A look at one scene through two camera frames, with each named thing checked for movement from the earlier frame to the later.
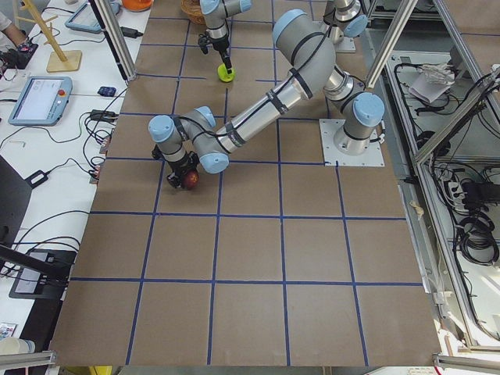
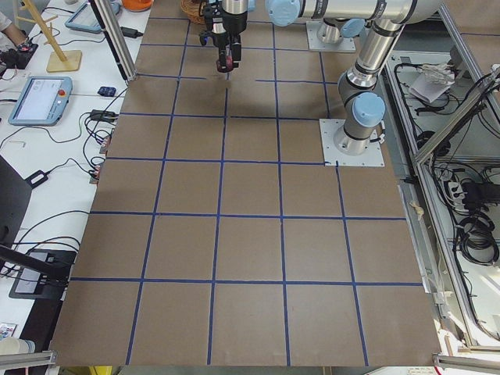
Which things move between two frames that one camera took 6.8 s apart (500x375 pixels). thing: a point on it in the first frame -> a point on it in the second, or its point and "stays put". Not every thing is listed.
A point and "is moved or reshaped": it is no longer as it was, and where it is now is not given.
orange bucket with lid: (137, 5) stays put
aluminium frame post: (116, 42) stays put
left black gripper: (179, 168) -> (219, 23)
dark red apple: (191, 180) is moved or reshaped
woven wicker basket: (192, 8) stays put
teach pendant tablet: (41, 101) stays put
